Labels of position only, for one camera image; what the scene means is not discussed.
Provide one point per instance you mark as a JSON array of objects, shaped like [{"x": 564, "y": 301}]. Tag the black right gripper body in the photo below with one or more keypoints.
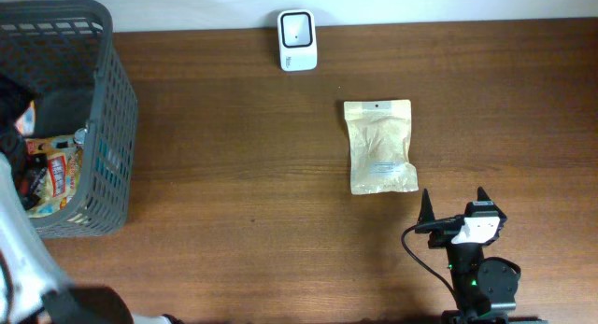
[{"x": 445, "y": 225}]

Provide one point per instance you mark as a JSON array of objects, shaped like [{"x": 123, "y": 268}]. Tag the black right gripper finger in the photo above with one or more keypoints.
[
  {"x": 482, "y": 195},
  {"x": 426, "y": 214}
]

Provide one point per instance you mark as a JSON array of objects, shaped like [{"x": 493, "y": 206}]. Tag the beige kraft paper pouch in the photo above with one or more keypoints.
[{"x": 379, "y": 142}]

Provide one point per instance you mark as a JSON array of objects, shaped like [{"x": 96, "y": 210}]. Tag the yellow snack chip bag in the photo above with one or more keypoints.
[{"x": 61, "y": 158}]

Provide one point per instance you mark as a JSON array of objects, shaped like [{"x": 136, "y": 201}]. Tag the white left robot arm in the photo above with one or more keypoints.
[{"x": 34, "y": 289}]

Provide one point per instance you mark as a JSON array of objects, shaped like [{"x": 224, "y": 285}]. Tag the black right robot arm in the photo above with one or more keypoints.
[{"x": 483, "y": 288}]

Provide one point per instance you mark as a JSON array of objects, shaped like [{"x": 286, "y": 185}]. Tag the white barcode scanner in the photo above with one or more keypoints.
[{"x": 297, "y": 40}]

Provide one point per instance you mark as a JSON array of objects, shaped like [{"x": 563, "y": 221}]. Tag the grey plastic mesh basket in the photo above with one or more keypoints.
[{"x": 63, "y": 52}]

